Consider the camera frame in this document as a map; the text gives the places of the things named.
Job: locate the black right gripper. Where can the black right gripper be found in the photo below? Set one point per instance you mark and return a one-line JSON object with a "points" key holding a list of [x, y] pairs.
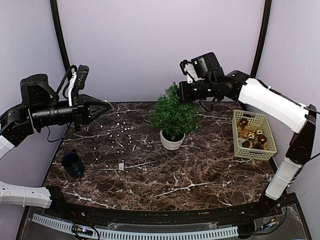
{"points": [[183, 93]]}

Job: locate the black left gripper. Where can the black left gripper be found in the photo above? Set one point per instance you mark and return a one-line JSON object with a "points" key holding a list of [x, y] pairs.
{"points": [[81, 110]]}

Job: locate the small green christmas tree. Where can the small green christmas tree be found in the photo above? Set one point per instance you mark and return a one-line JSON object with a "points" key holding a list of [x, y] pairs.
{"points": [[173, 118]]}

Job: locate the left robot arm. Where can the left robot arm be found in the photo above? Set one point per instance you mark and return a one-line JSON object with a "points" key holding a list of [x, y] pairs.
{"points": [[41, 107]]}

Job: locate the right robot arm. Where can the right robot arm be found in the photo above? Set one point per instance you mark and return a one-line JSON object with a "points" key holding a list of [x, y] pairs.
{"points": [[240, 87]]}

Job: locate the dark blue cup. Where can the dark blue cup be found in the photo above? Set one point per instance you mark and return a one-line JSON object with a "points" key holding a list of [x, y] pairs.
{"points": [[73, 164]]}

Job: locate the gold tinsel garland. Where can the gold tinsel garland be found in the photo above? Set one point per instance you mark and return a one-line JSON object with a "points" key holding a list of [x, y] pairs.
{"points": [[242, 133]]}

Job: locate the gold bauble ornament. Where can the gold bauble ornament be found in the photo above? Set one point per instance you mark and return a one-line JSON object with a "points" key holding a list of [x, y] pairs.
{"points": [[251, 136]]}

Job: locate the beige perforated plastic basket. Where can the beige perforated plastic basket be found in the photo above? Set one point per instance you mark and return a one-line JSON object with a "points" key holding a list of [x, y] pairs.
{"points": [[259, 121]]}

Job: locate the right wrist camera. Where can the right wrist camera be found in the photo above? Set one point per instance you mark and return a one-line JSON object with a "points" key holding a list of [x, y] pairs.
{"points": [[207, 66]]}

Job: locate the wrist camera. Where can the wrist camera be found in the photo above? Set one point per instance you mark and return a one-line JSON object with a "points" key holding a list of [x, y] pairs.
{"points": [[207, 66], [81, 76]]}

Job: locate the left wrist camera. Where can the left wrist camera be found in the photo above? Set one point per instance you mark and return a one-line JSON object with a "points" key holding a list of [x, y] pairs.
{"points": [[81, 76]]}

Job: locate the left black frame post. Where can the left black frame post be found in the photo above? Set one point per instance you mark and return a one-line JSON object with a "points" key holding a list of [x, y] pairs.
{"points": [[59, 34]]}

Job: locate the black frame post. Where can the black frame post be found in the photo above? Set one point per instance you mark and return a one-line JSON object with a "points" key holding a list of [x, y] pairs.
{"points": [[262, 38], [59, 34]]}

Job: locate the right black frame post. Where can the right black frame post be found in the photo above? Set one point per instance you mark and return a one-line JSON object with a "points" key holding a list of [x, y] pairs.
{"points": [[262, 38]]}

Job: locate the grey slotted cable duct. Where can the grey slotted cable duct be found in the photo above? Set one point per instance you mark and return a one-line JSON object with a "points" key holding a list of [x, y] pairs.
{"points": [[121, 231]]}

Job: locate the black front table rail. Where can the black front table rail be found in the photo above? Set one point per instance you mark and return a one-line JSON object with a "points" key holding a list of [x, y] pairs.
{"points": [[241, 214]]}

